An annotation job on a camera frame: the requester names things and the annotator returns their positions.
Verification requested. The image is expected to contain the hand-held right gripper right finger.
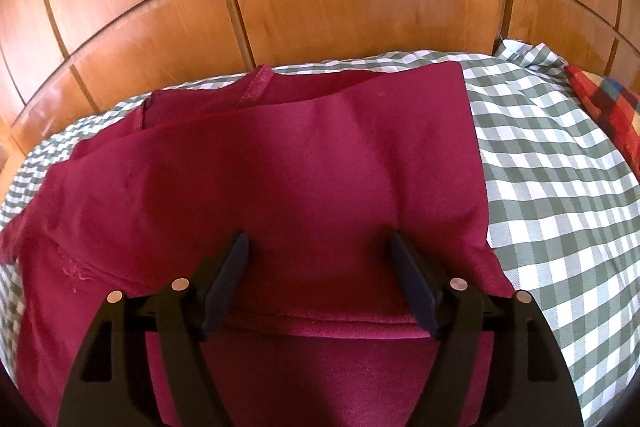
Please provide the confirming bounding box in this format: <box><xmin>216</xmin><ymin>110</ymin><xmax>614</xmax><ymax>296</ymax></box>
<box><xmin>389</xmin><ymin>233</ymin><xmax>585</xmax><ymax>427</ymax></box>

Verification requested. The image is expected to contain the green checked bed sheet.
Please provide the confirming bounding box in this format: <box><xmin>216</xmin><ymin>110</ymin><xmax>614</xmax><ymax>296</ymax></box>
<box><xmin>0</xmin><ymin>38</ymin><xmax>640</xmax><ymax>427</ymax></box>

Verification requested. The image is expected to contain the multicoloured checked pillow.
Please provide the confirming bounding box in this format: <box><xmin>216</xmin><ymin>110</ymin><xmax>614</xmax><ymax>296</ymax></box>
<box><xmin>564</xmin><ymin>64</ymin><xmax>640</xmax><ymax>180</ymax></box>

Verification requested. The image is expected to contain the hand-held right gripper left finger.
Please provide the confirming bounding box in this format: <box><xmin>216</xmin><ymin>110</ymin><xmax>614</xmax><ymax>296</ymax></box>
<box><xmin>56</xmin><ymin>232</ymin><xmax>250</xmax><ymax>427</ymax></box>

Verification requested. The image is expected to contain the maroon t-shirt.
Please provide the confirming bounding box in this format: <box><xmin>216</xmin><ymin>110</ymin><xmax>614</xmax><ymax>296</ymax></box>
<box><xmin>0</xmin><ymin>63</ymin><xmax>513</xmax><ymax>427</ymax></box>

